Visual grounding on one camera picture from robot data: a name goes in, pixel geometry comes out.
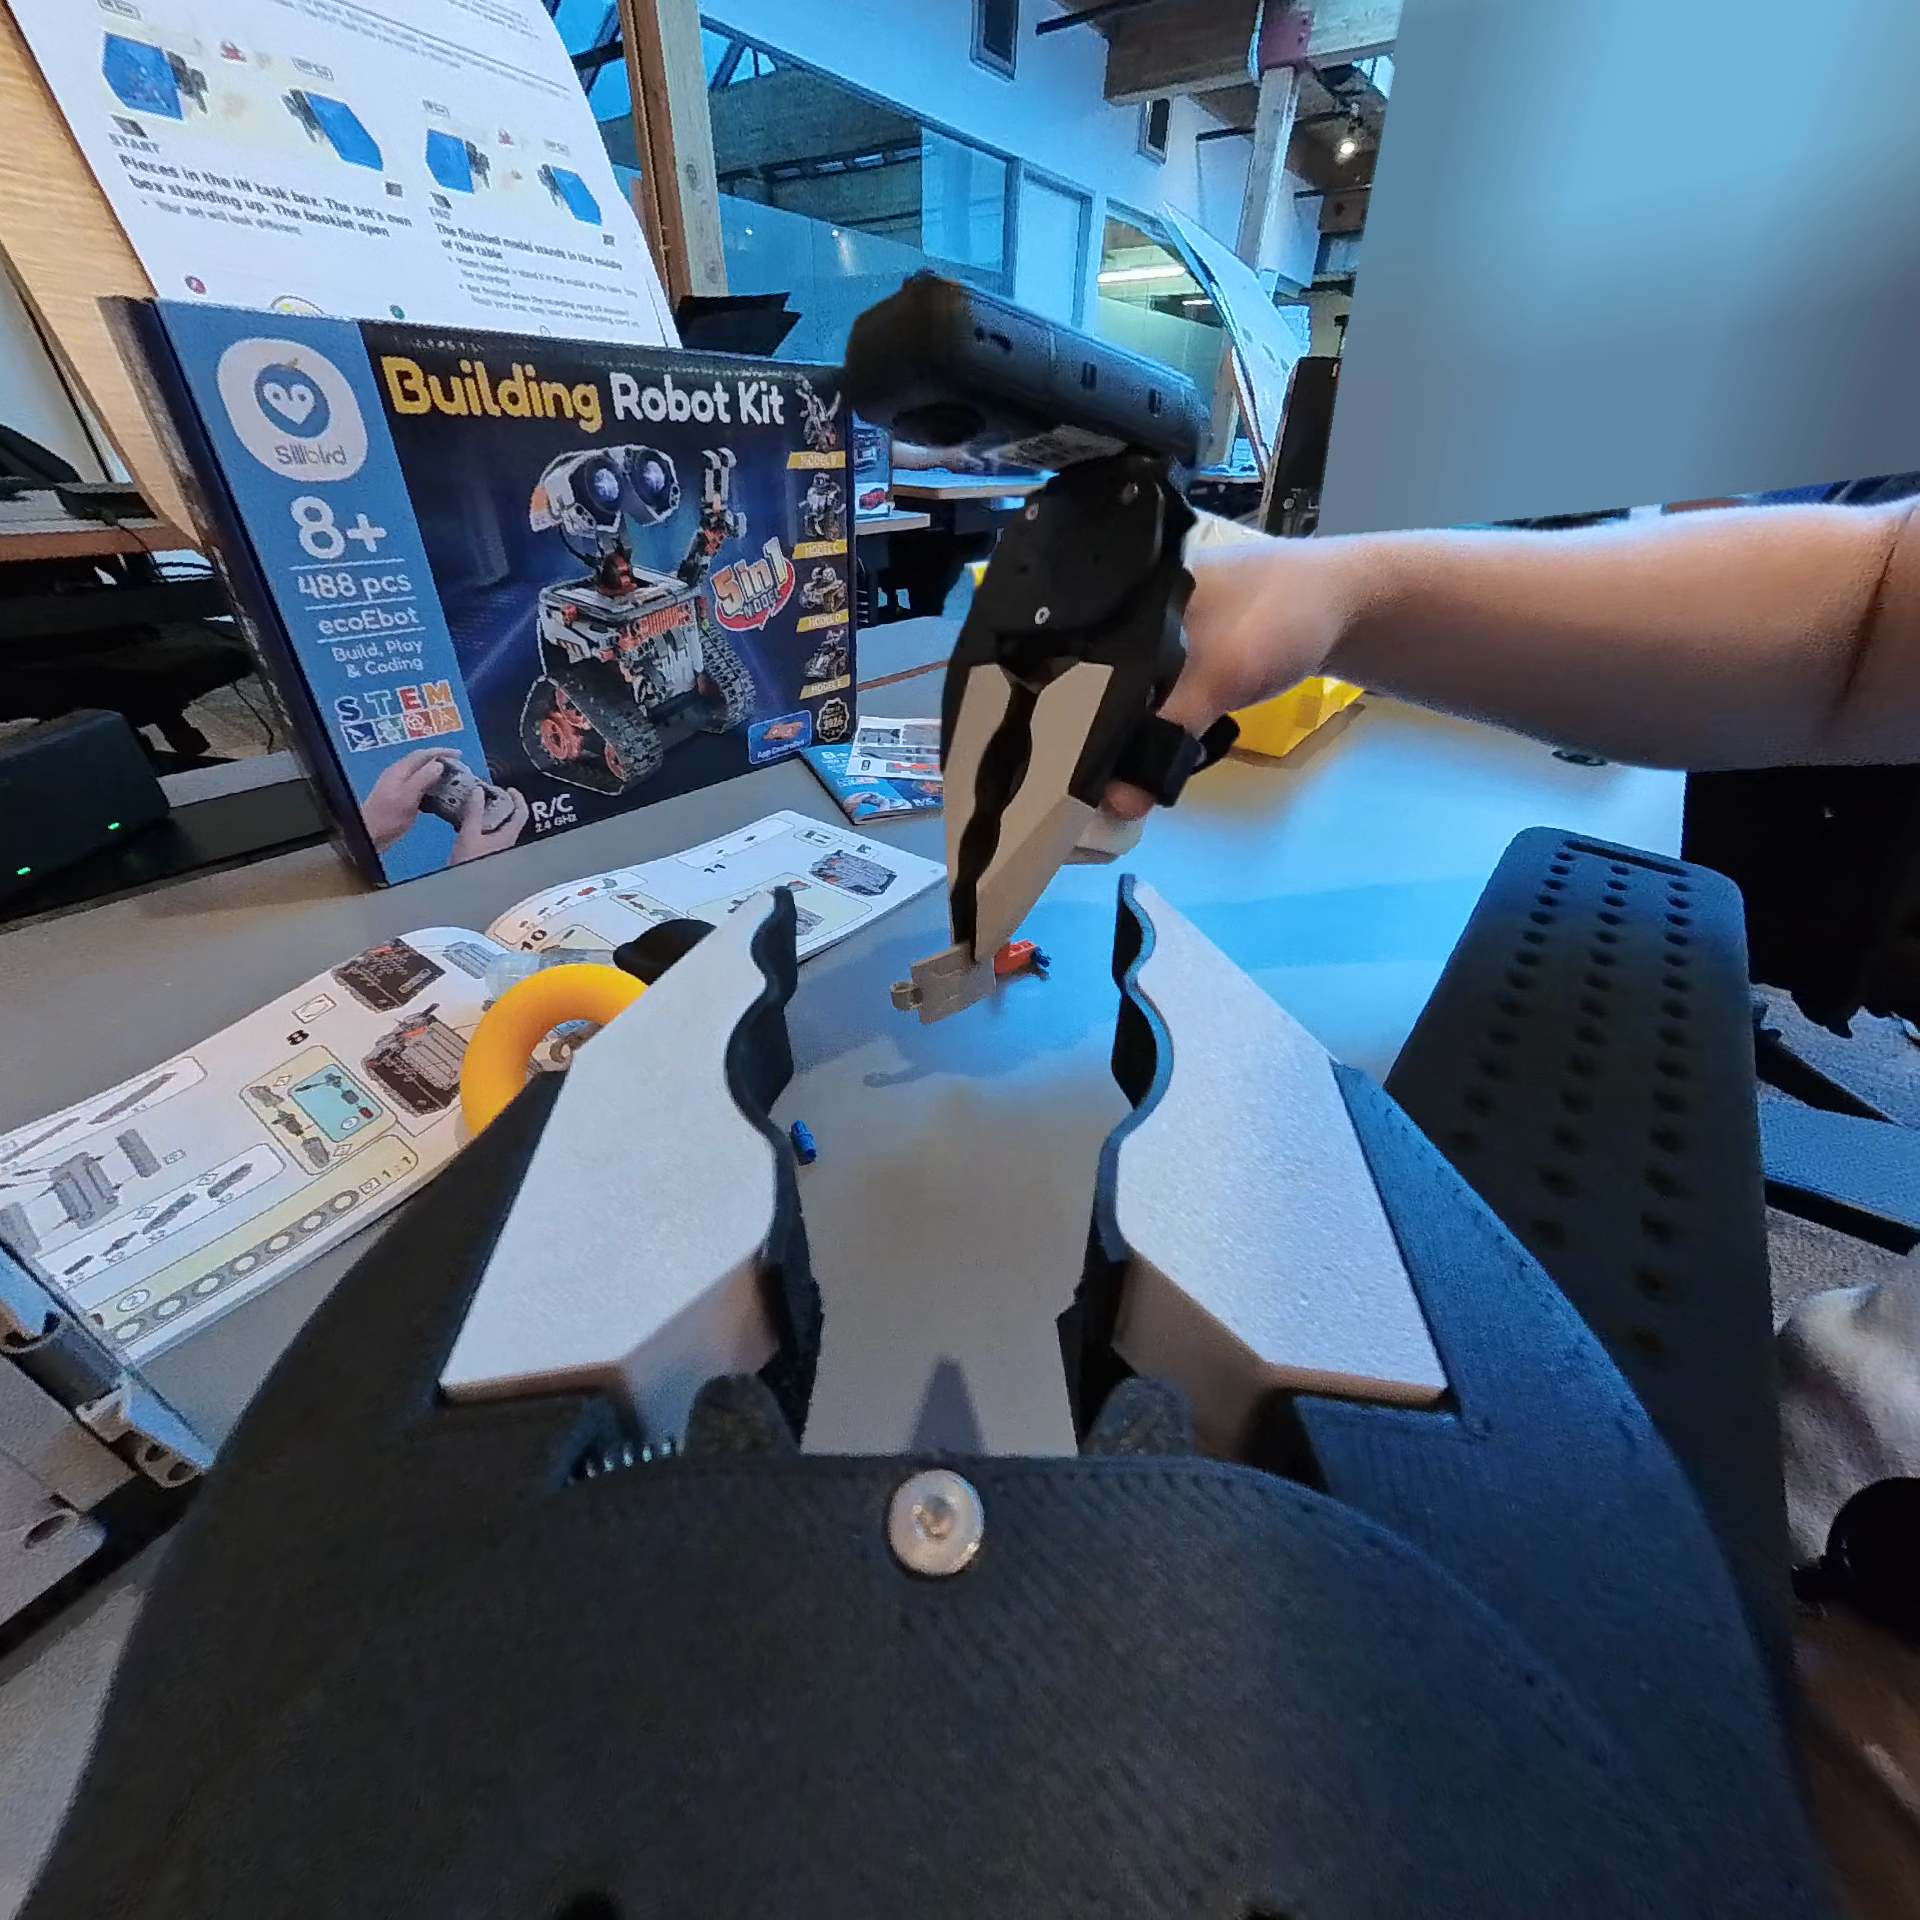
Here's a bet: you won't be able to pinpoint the grey desk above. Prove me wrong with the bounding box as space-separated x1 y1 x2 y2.
0 621 1693 1920

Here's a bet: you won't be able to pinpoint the wooden board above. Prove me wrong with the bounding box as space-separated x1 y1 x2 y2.
0 0 205 559

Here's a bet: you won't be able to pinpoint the large robot kit box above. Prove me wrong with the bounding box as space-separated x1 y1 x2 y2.
96 296 861 890

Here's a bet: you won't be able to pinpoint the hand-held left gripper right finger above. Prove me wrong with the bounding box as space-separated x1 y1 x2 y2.
1082 873 1452 1451

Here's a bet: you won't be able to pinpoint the white instruction sheet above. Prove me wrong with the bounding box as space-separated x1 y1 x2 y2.
7 0 682 352

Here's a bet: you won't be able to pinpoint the small colourful booklet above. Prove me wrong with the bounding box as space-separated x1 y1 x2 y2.
799 715 951 828

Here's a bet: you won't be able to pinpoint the wooden post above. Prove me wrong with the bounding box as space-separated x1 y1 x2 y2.
619 0 733 302

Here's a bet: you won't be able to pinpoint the person's torso in white shirt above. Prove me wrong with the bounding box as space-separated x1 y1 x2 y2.
1774 1274 1920 1592

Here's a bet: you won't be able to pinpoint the grey angled brick piece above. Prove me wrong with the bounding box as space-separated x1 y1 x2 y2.
888 941 1002 1027

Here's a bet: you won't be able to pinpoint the black box device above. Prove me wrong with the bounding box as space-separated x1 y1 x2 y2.
0 707 177 905

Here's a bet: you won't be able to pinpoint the open instruction booklet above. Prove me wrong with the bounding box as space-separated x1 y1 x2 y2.
0 809 951 1370

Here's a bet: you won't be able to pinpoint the person's right forearm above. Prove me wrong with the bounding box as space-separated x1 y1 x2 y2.
1321 502 1920 777

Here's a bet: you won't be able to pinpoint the person's right hand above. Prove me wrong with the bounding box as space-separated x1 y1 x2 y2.
1107 531 1353 823

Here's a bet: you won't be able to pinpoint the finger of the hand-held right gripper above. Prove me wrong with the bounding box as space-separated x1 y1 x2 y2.
943 659 1041 954
972 655 1125 966

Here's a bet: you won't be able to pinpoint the nested yellow storage bins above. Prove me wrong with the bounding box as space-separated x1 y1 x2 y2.
1223 674 1371 762

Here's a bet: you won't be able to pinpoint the clear bag of brick parts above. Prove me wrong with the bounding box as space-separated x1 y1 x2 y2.
480 932 620 1002

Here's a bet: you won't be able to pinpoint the yellow foam ring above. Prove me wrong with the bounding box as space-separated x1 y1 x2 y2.
458 961 650 1140

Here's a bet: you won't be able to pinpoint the black foam wheel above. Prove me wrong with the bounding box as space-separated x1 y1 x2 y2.
612 917 720 990

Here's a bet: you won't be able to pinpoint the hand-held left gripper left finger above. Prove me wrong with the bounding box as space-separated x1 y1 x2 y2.
439 884 825 1464

